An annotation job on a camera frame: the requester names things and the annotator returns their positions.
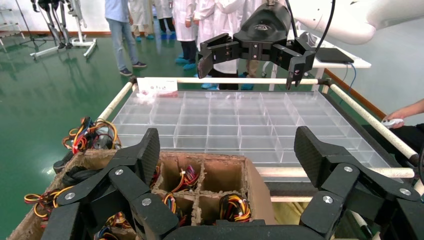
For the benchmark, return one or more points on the seated person bare forearm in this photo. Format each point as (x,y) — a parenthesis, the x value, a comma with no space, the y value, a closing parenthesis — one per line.
(415,109)

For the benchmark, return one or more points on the white table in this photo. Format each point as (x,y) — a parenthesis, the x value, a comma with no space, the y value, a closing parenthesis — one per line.
(361,64)

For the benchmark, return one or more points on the seated person dark trousers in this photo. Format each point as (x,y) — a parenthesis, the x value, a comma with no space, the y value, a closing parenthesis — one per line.
(407,137)

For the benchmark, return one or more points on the person blue shirt jeans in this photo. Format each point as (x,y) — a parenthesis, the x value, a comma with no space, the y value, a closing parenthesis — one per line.
(121,33)

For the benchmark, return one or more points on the white handheld remote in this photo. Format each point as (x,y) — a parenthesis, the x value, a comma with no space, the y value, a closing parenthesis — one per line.
(387,123)

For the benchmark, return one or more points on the black tripod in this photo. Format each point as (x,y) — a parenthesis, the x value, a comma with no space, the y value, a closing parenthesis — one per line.
(32,40)

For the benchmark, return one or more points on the seated person bare hand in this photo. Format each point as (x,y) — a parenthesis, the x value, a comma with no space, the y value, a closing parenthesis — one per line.
(397,114)

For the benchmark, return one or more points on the brown cardboard divider box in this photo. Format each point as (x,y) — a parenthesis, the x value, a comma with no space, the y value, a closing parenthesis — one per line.
(258,195)

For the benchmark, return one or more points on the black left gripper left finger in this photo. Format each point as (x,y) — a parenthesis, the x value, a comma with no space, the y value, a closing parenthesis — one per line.
(145,159)

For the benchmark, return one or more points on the black laptop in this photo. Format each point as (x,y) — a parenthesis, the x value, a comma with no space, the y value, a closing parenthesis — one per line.
(333,55)

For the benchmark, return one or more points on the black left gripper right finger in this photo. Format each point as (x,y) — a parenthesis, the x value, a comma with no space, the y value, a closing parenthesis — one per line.
(311,155)

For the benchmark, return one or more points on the clear acrylic divider tray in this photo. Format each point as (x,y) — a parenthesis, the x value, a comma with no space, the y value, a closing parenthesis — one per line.
(232,122)

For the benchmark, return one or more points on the black humanoid robot legs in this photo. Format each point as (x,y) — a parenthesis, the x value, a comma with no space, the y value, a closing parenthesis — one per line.
(54,20)

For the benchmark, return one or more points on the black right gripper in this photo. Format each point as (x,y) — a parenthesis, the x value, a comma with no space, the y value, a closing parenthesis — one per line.
(263,30)

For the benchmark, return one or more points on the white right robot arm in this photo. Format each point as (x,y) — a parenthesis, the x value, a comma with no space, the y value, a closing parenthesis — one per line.
(348,26)

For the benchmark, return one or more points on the metal shelf rack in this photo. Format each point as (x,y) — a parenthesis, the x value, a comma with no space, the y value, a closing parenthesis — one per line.
(8,33)

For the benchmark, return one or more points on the white pipe cart frame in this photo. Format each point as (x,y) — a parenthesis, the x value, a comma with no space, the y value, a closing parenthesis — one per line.
(232,80)

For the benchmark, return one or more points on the white wheeled stand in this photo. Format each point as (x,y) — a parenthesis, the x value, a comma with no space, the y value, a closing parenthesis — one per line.
(79,41)

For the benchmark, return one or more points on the white printed label card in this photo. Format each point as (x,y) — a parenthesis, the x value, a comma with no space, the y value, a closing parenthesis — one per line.
(157,85)

